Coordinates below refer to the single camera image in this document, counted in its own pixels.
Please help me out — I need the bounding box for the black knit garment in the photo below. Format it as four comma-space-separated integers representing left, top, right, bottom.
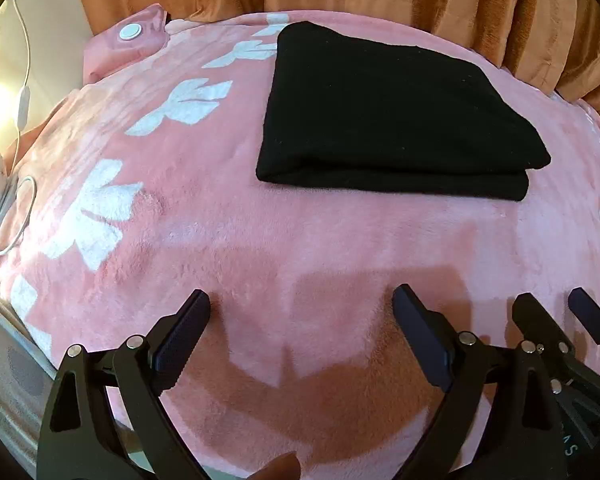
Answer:
256, 22, 550, 202

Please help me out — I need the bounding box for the pink fleece blanket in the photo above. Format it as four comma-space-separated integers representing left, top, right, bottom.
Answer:
0, 11, 600, 479

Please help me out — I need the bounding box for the white cable with switch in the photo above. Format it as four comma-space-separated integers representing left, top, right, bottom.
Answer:
0, 0, 39, 257

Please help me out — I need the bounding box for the pink pillow with white button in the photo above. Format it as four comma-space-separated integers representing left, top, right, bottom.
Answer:
83, 3, 169, 84

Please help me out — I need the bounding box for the operator hand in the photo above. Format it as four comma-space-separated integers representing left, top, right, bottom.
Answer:
249, 452, 301, 480

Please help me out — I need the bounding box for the grey beige bed sheet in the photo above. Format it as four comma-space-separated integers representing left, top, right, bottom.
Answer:
0, 298, 56, 478

